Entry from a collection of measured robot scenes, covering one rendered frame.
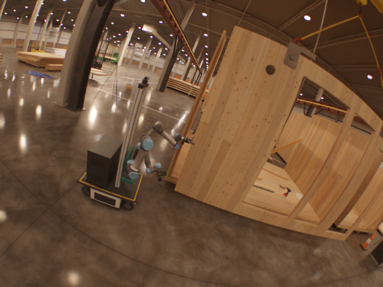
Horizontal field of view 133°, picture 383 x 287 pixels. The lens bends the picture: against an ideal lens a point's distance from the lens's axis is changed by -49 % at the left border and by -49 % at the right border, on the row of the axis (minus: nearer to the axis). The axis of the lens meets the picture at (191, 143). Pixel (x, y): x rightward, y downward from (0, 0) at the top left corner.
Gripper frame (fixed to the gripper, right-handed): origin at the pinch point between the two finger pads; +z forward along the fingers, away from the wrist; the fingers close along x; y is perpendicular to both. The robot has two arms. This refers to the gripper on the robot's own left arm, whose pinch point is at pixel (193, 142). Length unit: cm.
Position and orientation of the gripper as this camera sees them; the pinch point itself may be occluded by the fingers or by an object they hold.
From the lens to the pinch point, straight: 253.1
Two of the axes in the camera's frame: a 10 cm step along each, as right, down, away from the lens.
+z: 9.3, 3.7, -0.8
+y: 3.2, -8.8, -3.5
